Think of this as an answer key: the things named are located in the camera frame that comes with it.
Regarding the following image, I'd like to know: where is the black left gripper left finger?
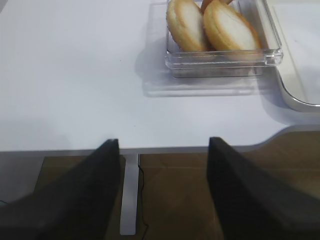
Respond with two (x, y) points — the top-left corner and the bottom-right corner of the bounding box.
(0, 139), (119, 240)

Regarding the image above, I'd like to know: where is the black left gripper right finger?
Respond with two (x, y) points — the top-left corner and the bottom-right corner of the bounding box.
(206, 137), (320, 240)

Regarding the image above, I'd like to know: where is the grey table leg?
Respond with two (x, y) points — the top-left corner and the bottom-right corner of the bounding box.
(119, 154), (140, 236)

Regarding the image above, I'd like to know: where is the clear bun container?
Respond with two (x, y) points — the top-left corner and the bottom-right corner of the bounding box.
(165, 0), (284, 78)

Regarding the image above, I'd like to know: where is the bun half front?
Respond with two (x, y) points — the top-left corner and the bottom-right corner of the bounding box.
(203, 0), (261, 51)

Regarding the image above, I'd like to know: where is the white metal serving tray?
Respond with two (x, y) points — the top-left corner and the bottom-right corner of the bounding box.
(267, 0), (320, 113)

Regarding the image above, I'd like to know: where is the bun half far left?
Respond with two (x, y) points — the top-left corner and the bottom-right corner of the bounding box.
(166, 0), (211, 52)

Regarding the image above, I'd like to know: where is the upright bun half back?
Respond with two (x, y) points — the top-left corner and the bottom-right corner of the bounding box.
(200, 0), (233, 13)

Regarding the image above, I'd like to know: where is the thin black floor cable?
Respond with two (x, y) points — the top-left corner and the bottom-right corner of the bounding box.
(137, 159), (150, 236)

